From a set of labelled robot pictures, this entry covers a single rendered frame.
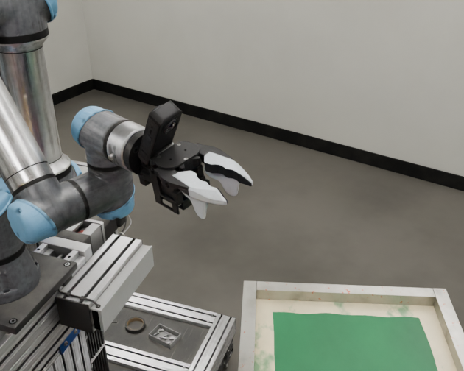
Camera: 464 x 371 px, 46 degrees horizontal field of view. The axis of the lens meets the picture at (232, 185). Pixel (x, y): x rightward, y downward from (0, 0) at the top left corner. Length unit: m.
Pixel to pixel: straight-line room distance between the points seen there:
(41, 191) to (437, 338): 1.11
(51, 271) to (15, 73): 0.45
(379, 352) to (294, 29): 3.18
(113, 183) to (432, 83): 3.30
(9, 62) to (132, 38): 4.30
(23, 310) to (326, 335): 0.78
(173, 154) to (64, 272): 0.57
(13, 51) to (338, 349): 1.05
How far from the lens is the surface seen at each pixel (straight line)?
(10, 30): 1.08
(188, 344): 2.54
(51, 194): 0.93
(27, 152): 0.94
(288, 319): 1.58
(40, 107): 1.15
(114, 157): 0.89
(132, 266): 1.44
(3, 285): 1.26
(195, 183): 0.75
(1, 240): 1.20
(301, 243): 3.47
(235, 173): 0.77
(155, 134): 0.78
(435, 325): 1.66
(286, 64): 4.46
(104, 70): 5.79
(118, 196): 0.98
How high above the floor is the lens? 2.06
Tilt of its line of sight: 31 degrees down
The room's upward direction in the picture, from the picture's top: straight up
